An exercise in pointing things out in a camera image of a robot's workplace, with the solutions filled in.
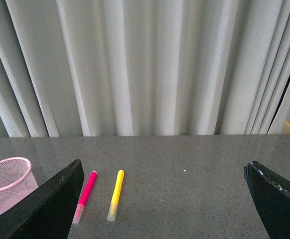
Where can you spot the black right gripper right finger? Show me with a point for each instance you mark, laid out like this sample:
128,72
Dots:
271,196

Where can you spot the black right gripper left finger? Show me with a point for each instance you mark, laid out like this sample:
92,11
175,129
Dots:
46,213

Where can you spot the pink highlighter pen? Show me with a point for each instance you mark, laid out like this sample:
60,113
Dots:
84,198

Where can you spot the pink mesh cup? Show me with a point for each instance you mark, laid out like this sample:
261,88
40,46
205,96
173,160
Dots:
16,181

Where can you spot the yellow highlighter pen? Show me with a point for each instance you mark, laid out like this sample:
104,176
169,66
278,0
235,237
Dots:
115,197

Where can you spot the grey pleated curtain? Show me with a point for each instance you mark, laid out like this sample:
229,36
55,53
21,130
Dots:
143,67

